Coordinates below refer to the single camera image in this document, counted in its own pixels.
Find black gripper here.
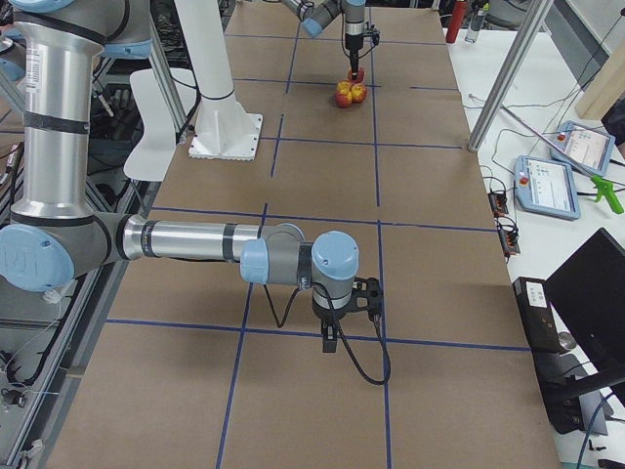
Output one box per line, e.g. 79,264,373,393
343,21,364,80
312,292,356,353

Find dark red lone apple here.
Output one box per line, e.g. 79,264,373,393
347,67,365,83

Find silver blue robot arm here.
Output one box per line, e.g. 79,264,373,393
280,0,365,81
1,1,359,353

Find red yellow apple left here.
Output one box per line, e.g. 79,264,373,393
336,80,354,95

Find red yellow apple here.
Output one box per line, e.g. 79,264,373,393
334,89,353,108
351,83,368,104
336,80,354,95

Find red yellow apple right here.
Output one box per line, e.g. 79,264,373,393
351,83,368,104

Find red yellow apple front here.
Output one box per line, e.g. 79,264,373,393
334,89,353,108

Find red bottle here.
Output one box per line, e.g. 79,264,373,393
445,0,468,44

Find clear water bottle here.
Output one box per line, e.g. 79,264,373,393
465,0,490,44

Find black control box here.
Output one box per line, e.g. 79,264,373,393
513,277,577,354

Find near blue teach pendant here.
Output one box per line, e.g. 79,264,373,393
514,155,581,220

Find blue teach pendant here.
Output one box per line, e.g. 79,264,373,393
553,120,615,177
514,155,581,220

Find far blue teach pendant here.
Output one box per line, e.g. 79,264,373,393
553,120,615,177

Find black monitor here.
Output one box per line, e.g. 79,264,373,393
546,228,624,370

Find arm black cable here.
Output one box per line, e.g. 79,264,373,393
263,282,393,386

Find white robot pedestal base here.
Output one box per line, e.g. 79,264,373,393
188,111,264,161

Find grey aluminium frame post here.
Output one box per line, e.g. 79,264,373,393
468,0,554,152

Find black cable connector block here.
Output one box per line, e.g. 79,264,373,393
487,191,509,218

